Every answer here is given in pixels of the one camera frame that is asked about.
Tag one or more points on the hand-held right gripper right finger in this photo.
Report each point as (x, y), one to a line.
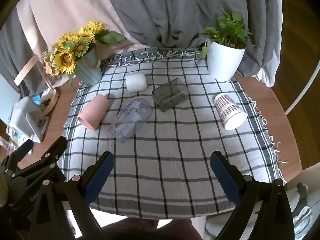
(225, 180)

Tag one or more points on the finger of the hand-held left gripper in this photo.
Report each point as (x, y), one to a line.
(23, 150)
(58, 147)

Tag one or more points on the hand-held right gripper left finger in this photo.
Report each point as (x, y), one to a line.
(100, 177)

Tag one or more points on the pink cup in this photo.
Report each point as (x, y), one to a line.
(93, 112)

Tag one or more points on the clear plastic cup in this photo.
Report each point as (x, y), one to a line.
(131, 120)

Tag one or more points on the houndstooth paper cup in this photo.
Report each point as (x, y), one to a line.
(228, 110)

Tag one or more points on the white cup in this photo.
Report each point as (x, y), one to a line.
(135, 82)

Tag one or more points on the grey transparent square cup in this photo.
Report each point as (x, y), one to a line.
(170, 95)

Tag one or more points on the white box device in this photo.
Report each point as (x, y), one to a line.
(23, 111)

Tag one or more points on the grey checked tablecloth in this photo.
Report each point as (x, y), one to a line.
(162, 155)

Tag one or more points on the wooden desk lamp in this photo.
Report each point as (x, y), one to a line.
(25, 71)

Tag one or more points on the grey striped cloth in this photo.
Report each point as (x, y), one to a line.
(303, 205)

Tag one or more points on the blue ribbed flower pot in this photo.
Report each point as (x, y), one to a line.
(88, 70)

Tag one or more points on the sunflower bouquet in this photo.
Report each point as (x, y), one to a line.
(72, 47)

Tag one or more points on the white curved rod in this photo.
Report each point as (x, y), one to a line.
(298, 99)

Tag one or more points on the white ribbed plant pot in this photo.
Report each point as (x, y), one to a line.
(223, 60)

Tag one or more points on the pink cloth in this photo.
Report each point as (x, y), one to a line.
(70, 7)

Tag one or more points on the green leafy plant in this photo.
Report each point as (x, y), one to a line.
(231, 30)

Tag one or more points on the grey curtain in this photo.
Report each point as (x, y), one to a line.
(180, 10)

